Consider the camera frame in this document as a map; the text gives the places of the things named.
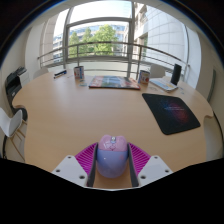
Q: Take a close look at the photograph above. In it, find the black printed mouse pad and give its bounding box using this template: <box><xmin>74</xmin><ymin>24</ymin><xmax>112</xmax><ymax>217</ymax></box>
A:
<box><xmin>141</xmin><ymin>92</ymin><xmax>202</xmax><ymax>136</ymax></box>

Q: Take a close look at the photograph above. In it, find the light blue booklet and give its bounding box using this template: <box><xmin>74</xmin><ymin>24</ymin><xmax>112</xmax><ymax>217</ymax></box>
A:
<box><xmin>149</xmin><ymin>77</ymin><xmax>179</xmax><ymax>93</ymax></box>

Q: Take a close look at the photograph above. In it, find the metal balcony railing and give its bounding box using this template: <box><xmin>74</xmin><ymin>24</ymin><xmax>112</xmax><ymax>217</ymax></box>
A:
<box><xmin>37</xmin><ymin>40</ymin><xmax>191</xmax><ymax>82</ymax></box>

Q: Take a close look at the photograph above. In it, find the black printer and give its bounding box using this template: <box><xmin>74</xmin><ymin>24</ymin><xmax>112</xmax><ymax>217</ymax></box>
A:
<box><xmin>4</xmin><ymin>66</ymin><xmax>30</xmax><ymax>122</ymax></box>

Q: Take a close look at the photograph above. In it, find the black cylindrical speaker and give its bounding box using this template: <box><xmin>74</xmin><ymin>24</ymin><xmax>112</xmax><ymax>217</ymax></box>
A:
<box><xmin>170</xmin><ymin>63</ymin><xmax>183</xmax><ymax>86</ymax></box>

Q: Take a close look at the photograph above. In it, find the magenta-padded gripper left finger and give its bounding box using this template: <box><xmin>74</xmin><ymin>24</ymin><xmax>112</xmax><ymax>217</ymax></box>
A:
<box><xmin>51</xmin><ymin>142</ymin><xmax>99</xmax><ymax>188</ymax></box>

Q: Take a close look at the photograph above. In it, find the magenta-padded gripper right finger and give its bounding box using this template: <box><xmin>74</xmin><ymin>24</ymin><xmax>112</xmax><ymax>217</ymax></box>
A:
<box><xmin>127</xmin><ymin>142</ymin><xmax>174</xmax><ymax>188</ymax></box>

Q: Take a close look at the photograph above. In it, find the dark blue stapler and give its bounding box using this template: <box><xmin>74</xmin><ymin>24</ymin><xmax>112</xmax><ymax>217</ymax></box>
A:
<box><xmin>53</xmin><ymin>69</ymin><xmax>68</xmax><ymax>79</ymax></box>

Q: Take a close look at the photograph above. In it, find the red and blue magazine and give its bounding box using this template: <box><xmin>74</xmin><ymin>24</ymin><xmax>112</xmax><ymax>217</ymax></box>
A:
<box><xmin>88</xmin><ymin>75</ymin><xmax>141</xmax><ymax>91</ymax></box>

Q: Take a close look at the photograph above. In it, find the white chair with wooden legs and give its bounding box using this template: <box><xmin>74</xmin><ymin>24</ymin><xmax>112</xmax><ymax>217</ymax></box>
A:
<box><xmin>0</xmin><ymin>107</ymin><xmax>28</xmax><ymax>163</ymax></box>

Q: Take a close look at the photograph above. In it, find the white mug with red print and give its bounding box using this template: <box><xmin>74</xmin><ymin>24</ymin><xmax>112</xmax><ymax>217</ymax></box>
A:
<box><xmin>138</xmin><ymin>69</ymin><xmax>151</xmax><ymax>85</ymax></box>

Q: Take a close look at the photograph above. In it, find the pink and lilac computer mouse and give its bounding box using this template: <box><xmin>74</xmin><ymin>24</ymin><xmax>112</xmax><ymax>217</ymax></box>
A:
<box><xmin>95</xmin><ymin>134</ymin><xmax>130</xmax><ymax>179</ymax></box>

